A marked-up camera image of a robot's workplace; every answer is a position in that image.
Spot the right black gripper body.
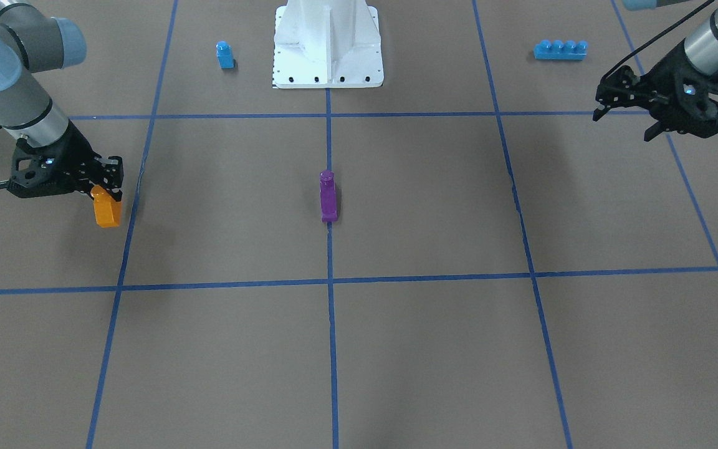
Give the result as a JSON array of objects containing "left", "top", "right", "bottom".
[{"left": 7, "top": 122, "right": 102, "bottom": 198}]

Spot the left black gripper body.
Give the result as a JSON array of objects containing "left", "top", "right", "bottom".
[{"left": 642, "top": 44, "right": 718, "bottom": 138}]

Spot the orange trapezoid block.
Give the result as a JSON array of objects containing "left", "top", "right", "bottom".
[{"left": 90, "top": 185, "right": 122, "bottom": 228}]

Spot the purple trapezoid block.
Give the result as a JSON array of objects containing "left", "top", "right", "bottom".
[{"left": 319, "top": 170, "right": 338, "bottom": 223}]

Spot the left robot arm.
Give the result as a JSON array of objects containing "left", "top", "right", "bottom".
[{"left": 592, "top": 8, "right": 718, "bottom": 142}]

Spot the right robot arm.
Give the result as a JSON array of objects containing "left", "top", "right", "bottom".
[{"left": 0, "top": 1, "right": 123, "bottom": 205}]

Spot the long blue four-stud brick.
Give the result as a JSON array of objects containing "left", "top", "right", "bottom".
[{"left": 533, "top": 39, "right": 589, "bottom": 60}]

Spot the small blue block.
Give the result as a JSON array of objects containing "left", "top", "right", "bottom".
[{"left": 216, "top": 41, "right": 236, "bottom": 69}]

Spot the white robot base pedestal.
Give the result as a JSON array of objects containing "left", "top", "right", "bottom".
[{"left": 272, "top": 1, "right": 385, "bottom": 89}]

